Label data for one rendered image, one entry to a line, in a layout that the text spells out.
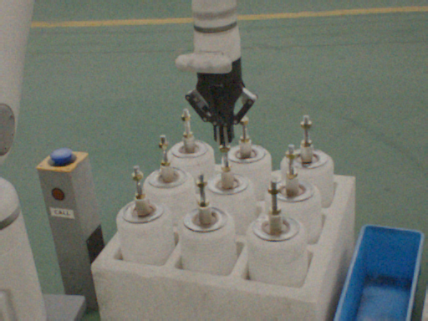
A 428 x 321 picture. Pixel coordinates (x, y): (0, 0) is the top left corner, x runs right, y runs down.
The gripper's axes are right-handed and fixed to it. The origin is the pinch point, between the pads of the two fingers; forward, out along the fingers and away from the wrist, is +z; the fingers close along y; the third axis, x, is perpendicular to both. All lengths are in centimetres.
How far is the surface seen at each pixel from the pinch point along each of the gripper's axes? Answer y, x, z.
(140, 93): 68, -91, 35
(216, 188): 1.4, 2.4, 9.9
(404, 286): -29.3, -11.3, 35.0
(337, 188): -16.2, -15.0, 17.4
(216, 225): -2.9, 13.4, 9.9
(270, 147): 12, -62, 35
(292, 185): -12.0, 0.6, 8.5
